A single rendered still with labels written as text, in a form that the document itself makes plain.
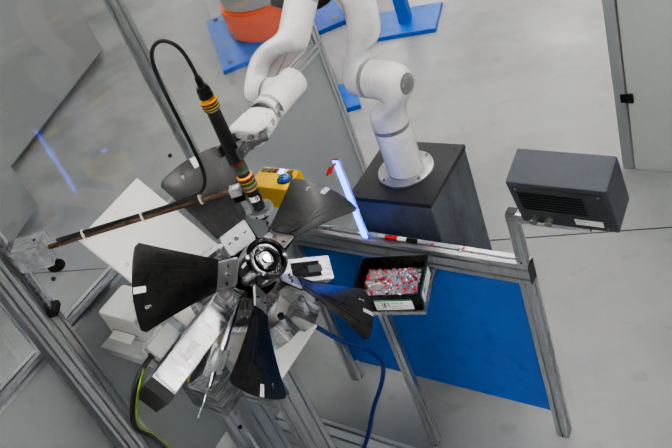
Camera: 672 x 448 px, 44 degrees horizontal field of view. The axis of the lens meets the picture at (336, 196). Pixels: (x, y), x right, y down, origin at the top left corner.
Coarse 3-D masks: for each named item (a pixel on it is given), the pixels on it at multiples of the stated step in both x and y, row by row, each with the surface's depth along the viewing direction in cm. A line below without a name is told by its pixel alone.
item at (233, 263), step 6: (234, 258) 218; (222, 264) 217; (234, 264) 219; (222, 270) 218; (228, 270) 219; (234, 270) 220; (222, 276) 219; (234, 276) 221; (222, 282) 220; (228, 282) 221; (234, 282) 222; (222, 288) 220
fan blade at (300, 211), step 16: (288, 192) 245; (304, 192) 244; (336, 192) 244; (288, 208) 240; (304, 208) 238; (320, 208) 238; (336, 208) 239; (352, 208) 240; (272, 224) 236; (288, 224) 233; (304, 224) 232; (320, 224) 233
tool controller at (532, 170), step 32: (544, 160) 211; (576, 160) 207; (608, 160) 203; (512, 192) 215; (544, 192) 208; (576, 192) 203; (608, 192) 199; (544, 224) 218; (576, 224) 216; (608, 224) 209
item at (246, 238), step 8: (240, 224) 224; (232, 232) 225; (240, 232) 224; (248, 232) 224; (224, 240) 226; (232, 240) 225; (240, 240) 224; (248, 240) 224; (232, 248) 225; (240, 248) 224
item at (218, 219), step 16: (208, 160) 229; (224, 160) 228; (176, 176) 228; (192, 176) 228; (208, 176) 227; (224, 176) 227; (176, 192) 228; (192, 192) 228; (208, 192) 227; (192, 208) 227; (208, 208) 227; (224, 208) 225; (240, 208) 225; (208, 224) 227; (224, 224) 225
